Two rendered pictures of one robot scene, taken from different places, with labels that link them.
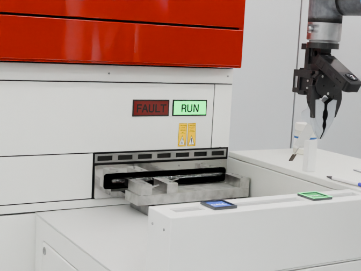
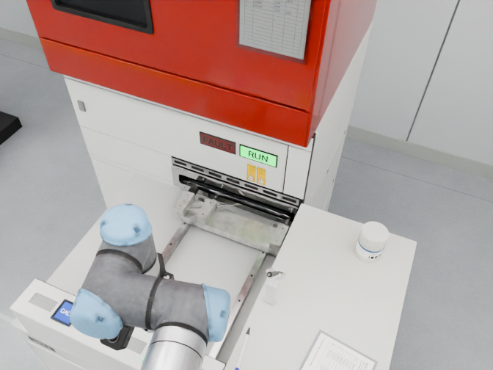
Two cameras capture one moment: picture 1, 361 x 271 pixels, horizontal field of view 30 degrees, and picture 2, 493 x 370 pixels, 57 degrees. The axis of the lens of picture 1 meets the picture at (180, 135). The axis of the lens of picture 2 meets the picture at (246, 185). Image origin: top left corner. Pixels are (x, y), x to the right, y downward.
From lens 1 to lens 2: 1.74 m
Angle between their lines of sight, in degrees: 60
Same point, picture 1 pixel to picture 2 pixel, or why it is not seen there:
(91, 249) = (78, 250)
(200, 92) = (271, 147)
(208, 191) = (235, 236)
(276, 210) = (95, 350)
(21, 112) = (111, 111)
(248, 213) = (70, 338)
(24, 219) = (130, 175)
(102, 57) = (150, 97)
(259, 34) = not seen: outside the picture
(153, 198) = (185, 219)
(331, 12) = not seen: hidden behind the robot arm
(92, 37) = (138, 78)
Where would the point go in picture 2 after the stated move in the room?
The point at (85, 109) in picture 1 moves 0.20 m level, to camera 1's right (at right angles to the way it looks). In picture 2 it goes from (159, 125) to (193, 163)
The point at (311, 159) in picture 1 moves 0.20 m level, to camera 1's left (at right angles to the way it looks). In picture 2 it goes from (268, 296) to (223, 241)
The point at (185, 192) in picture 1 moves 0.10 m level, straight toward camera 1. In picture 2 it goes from (213, 227) to (185, 242)
